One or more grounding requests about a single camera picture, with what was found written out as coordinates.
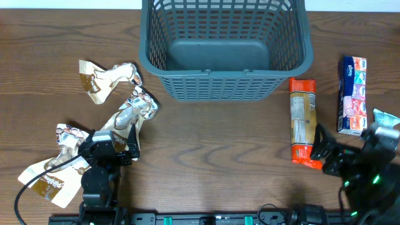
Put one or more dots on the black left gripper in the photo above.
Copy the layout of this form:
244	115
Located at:
125	157

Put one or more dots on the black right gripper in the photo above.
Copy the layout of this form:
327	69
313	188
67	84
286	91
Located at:
331	162

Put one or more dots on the orange cracker sleeve package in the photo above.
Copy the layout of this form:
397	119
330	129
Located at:
303	121

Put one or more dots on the colourful tissue pack box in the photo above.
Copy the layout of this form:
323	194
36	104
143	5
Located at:
352	114

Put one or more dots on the light teal tissue packet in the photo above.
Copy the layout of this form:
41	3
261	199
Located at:
385	119

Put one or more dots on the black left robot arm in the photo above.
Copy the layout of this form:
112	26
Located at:
100	182

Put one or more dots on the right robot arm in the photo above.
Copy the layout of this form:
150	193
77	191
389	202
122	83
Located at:
369	203

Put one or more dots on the tan snack pouch middle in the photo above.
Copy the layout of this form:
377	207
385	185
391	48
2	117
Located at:
137	108

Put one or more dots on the tan snack pouch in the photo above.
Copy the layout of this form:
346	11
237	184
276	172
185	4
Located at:
137	108
60	185
99	83

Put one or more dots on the tan snack pouch upper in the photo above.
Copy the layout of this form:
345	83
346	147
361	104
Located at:
99	83

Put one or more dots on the tan snack pouch lower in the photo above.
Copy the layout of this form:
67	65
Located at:
60	185

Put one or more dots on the grey plastic basket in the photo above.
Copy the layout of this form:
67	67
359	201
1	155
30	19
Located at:
224	50

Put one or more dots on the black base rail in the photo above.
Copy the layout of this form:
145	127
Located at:
187	218

